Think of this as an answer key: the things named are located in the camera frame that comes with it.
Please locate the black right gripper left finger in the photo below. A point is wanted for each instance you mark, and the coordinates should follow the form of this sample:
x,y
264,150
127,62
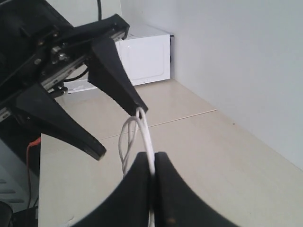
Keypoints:
x,y
129,204

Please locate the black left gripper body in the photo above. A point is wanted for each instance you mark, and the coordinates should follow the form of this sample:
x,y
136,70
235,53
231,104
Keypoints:
x,y
39,46

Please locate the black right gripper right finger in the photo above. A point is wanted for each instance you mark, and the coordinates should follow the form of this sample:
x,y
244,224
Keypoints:
x,y
176,204

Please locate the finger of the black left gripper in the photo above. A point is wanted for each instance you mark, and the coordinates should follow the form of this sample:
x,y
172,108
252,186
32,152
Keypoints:
x,y
35,109
107,73

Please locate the white microwave oven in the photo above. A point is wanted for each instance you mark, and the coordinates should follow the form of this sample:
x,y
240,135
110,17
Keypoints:
x,y
145,54

